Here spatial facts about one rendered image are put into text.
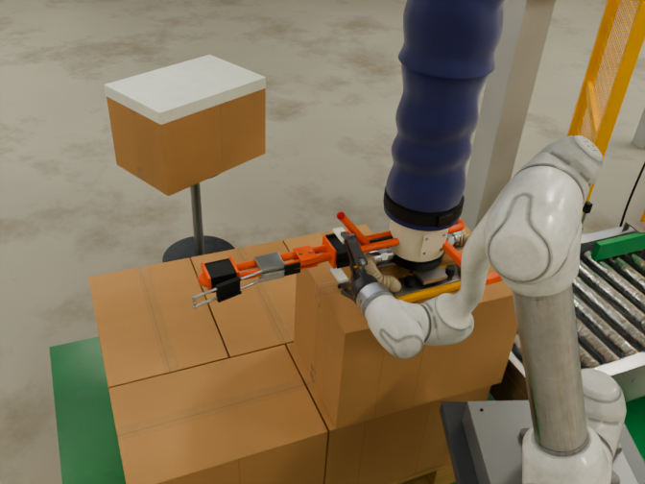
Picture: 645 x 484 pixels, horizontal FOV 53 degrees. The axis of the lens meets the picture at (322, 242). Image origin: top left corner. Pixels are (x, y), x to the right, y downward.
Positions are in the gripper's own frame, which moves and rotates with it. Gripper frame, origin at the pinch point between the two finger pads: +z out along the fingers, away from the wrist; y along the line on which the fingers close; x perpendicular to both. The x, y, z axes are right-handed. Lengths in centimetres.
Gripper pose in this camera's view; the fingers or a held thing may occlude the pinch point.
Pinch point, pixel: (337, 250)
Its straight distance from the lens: 180.4
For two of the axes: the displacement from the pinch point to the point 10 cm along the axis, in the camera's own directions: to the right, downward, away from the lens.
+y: -0.5, 8.1, 5.8
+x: 9.2, -1.9, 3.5
